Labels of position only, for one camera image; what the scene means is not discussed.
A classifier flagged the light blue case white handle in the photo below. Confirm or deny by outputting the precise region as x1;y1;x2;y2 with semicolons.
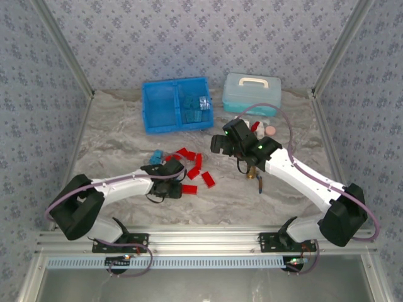
222;72;282;117

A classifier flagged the wide aluminium mounting rail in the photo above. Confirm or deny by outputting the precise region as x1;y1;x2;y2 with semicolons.
34;225;378;256

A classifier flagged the aluminium side rail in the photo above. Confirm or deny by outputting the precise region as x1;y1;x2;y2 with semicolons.
48;91;95;232
310;89;361;229

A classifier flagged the brass valve blue handle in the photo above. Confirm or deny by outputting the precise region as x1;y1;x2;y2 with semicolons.
247;166;265;194

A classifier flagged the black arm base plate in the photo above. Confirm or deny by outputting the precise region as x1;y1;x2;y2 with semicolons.
258;232;317;254
91;232;150;254

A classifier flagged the light blue slotted cable duct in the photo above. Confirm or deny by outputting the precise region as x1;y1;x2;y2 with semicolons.
46;256;288;270

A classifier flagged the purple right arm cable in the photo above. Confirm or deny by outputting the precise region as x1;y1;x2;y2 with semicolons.
241;103;380;276

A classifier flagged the grey metal lower shelf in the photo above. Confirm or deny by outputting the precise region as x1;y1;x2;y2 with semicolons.
31;254;378;302

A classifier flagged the blue divided plastic bin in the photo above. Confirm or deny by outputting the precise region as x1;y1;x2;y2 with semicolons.
141;76;215;135

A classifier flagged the small adapter board with led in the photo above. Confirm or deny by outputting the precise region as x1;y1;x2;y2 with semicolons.
105;256;132;272
283;256;308;273

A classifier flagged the aluminium corner post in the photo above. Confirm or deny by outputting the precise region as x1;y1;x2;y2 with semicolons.
310;0;377;98
31;0;95;98

